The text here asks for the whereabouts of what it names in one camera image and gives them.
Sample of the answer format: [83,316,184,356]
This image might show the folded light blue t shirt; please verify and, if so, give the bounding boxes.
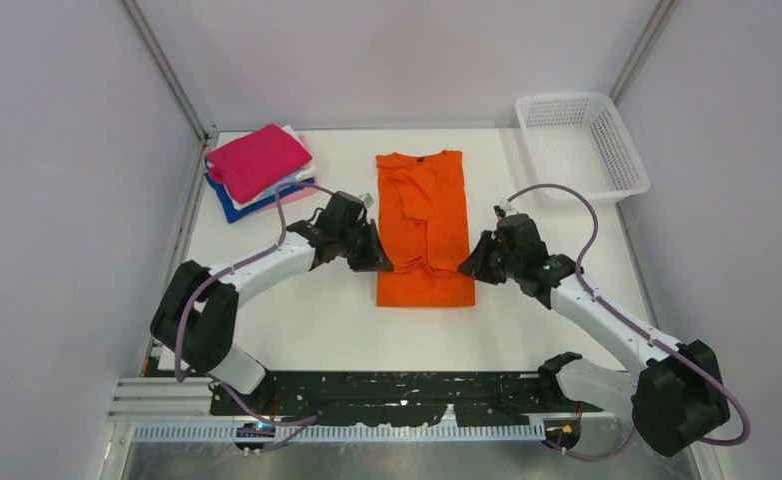
[245,173,317,208]

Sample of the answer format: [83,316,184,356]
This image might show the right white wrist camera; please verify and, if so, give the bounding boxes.
[493,203,516,219]

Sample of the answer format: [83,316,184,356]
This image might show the aluminium frame rail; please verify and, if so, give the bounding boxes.
[119,0,219,146]

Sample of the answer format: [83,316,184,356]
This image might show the folded magenta t shirt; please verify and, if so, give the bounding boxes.
[206,124,312,204]

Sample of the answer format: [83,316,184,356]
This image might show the white slotted cable duct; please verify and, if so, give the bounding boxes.
[132,419,545,443]

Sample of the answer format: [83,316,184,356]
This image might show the white plastic basket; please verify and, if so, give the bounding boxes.
[515,92,651,206]

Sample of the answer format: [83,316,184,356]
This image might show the orange t shirt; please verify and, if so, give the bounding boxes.
[376,150,476,308]

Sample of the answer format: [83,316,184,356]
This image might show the folded pink t shirt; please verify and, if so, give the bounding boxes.
[258,135,321,212]

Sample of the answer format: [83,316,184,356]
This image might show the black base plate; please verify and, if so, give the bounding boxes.
[210,371,580,427]

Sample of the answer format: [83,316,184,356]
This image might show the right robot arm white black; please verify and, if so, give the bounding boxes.
[458,214,731,457]

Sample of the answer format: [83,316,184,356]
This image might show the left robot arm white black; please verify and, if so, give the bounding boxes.
[150,191,393,394]

